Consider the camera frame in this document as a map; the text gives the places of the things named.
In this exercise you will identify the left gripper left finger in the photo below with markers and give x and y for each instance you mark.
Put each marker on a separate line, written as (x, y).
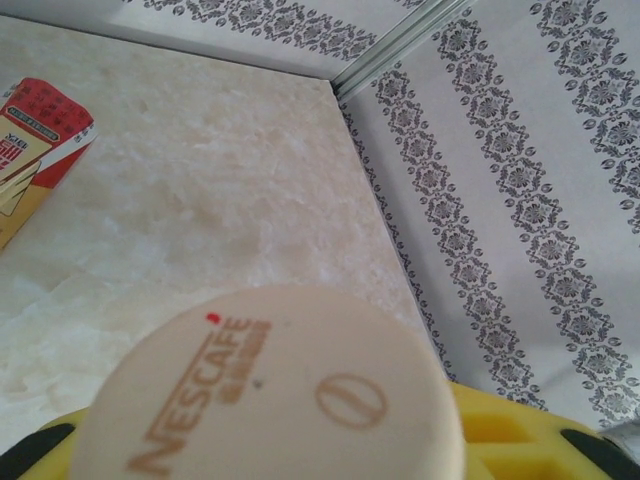
(35, 455)

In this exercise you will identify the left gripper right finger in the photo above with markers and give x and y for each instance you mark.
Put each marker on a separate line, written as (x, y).
(530, 450)

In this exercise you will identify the brown coffee bottle cream cap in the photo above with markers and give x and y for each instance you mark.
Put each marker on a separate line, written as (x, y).
(270, 390)

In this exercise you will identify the red tan label tea bottle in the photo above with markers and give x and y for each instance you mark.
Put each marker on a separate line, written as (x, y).
(35, 150)

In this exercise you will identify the aluminium frame post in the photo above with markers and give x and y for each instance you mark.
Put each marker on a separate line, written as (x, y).
(380, 60)

